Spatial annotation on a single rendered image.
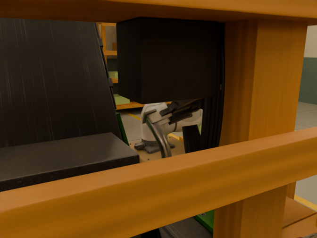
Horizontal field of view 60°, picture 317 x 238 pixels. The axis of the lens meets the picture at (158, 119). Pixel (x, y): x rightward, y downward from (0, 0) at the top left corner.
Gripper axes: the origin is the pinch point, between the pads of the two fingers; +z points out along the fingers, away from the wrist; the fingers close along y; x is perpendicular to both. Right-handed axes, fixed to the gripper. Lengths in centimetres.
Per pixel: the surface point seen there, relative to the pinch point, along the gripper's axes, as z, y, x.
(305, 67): -658, -438, -162
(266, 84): -9.0, 31.4, 16.0
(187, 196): 15.5, 27.8, 26.2
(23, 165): 36.2, 18.3, 6.2
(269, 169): -2.4, 24.7, 29.2
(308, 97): -637, -481, -92
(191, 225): 1.0, -20.8, 29.8
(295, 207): -39, -26, 43
